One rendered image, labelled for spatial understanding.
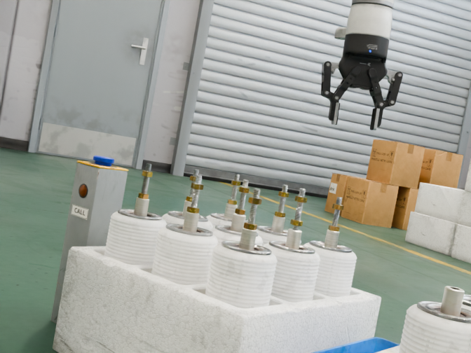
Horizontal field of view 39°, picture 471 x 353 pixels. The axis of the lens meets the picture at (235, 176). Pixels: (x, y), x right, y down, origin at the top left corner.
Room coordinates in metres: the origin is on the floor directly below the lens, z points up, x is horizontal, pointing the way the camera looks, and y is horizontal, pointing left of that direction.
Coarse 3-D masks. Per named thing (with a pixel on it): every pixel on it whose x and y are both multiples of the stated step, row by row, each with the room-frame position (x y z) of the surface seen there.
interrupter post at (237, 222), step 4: (236, 216) 1.12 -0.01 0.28; (240, 216) 1.12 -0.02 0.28; (244, 216) 1.12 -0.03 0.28; (232, 220) 1.13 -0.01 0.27; (236, 220) 1.12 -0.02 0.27; (240, 220) 1.12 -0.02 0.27; (244, 220) 1.12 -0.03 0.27; (232, 224) 1.12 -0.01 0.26; (236, 224) 1.12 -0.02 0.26; (240, 224) 1.12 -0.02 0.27; (232, 228) 1.12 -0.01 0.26; (236, 228) 1.12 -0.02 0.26; (240, 228) 1.12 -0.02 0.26; (240, 232) 1.12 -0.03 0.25
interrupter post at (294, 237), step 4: (288, 232) 1.05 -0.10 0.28; (292, 232) 1.05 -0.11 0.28; (296, 232) 1.04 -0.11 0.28; (300, 232) 1.05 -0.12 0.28; (288, 236) 1.05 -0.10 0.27; (292, 236) 1.05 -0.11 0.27; (296, 236) 1.04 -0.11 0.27; (300, 236) 1.05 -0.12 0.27; (288, 240) 1.05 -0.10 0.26; (292, 240) 1.04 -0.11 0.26; (296, 240) 1.05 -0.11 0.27; (288, 244) 1.05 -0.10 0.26; (292, 244) 1.04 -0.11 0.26; (296, 244) 1.05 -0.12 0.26; (292, 248) 1.04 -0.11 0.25; (296, 248) 1.05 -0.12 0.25
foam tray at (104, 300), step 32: (96, 256) 1.06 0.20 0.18; (64, 288) 1.10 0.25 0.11; (96, 288) 1.05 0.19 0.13; (128, 288) 1.00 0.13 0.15; (160, 288) 0.96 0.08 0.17; (192, 288) 0.96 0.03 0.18; (352, 288) 1.19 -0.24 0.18; (64, 320) 1.09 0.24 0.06; (96, 320) 1.04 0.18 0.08; (128, 320) 0.99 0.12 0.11; (160, 320) 0.95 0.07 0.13; (192, 320) 0.91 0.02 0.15; (224, 320) 0.88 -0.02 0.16; (256, 320) 0.88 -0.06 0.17; (288, 320) 0.94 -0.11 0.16; (320, 320) 1.01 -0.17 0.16; (352, 320) 1.08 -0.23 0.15; (64, 352) 1.08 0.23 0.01; (96, 352) 1.03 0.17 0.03; (128, 352) 0.99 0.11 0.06; (160, 352) 0.94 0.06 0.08; (192, 352) 0.91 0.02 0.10; (224, 352) 0.87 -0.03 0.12; (256, 352) 0.89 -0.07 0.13; (288, 352) 0.95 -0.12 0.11
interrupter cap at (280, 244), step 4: (276, 240) 1.08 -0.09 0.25; (272, 244) 1.04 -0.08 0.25; (276, 244) 1.04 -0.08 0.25; (280, 244) 1.06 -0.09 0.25; (284, 244) 1.07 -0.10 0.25; (300, 244) 1.09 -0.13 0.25; (280, 248) 1.02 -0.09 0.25; (284, 248) 1.02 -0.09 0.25; (288, 248) 1.02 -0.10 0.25; (300, 248) 1.07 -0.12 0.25; (304, 248) 1.06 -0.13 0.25; (308, 248) 1.07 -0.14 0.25; (312, 248) 1.07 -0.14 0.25; (296, 252) 1.02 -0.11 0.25; (300, 252) 1.02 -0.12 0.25; (304, 252) 1.02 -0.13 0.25; (308, 252) 1.03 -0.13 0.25; (312, 252) 1.03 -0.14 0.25
